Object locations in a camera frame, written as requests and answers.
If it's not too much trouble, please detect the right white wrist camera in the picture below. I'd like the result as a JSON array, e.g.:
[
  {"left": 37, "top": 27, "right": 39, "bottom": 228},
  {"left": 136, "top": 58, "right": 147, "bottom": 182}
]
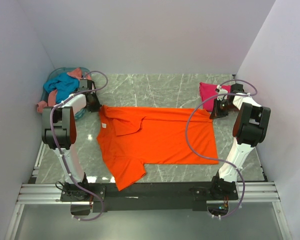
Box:
[{"left": 215, "top": 85, "right": 228, "bottom": 101}]

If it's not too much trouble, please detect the folded magenta t-shirt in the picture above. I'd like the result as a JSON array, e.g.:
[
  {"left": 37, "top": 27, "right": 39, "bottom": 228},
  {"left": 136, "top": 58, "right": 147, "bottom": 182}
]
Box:
[{"left": 199, "top": 82, "right": 218, "bottom": 112}]

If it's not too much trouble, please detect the transparent teal laundry basket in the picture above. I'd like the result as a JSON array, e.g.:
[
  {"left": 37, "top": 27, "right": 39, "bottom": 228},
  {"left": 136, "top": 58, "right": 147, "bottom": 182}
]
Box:
[{"left": 39, "top": 66, "right": 94, "bottom": 121}]

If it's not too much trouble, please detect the pink t-shirt in basket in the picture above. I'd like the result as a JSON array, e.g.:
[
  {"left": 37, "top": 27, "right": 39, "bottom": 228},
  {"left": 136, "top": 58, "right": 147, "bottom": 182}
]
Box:
[{"left": 35, "top": 67, "right": 93, "bottom": 114}]

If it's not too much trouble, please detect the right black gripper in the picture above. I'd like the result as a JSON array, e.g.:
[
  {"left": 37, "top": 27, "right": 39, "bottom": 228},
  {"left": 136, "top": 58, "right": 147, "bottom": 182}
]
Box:
[{"left": 210, "top": 98, "right": 238, "bottom": 120}]

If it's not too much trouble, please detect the orange t-shirt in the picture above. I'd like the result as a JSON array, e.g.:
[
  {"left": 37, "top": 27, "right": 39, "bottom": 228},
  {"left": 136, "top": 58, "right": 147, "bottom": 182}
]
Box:
[{"left": 96, "top": 105, "right": 219, "bottom": 191}]

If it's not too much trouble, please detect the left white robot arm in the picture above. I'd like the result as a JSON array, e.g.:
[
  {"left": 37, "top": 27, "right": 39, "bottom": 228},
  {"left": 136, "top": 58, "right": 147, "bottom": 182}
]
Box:
[{"left": 41, "top": 78, "right": 102, "bottom": 201}]

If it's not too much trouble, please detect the blue t-shirt in basket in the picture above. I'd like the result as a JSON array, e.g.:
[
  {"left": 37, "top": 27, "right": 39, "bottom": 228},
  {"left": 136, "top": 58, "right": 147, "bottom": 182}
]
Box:
[{"left": 43, "top": 72, "right": 80, "bottom": 104}]

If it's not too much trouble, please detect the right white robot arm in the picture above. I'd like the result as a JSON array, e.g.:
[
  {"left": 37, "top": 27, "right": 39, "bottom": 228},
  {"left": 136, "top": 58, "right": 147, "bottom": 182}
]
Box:
[{"left": 209, "top": 83, "right": 271, "bottom": 200}]

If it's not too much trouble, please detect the aluminium rail frame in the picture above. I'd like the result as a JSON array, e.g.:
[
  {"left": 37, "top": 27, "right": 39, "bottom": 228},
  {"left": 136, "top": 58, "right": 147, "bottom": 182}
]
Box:
[{"left": 4, "top": 119, "right": 293, "bottom": 240}]

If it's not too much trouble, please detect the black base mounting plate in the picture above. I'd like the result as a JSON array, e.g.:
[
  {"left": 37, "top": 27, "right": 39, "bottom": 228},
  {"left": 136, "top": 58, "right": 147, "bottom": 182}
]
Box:
[{"left": 60, "top": 181, "right": 239, "bottom": 213}]

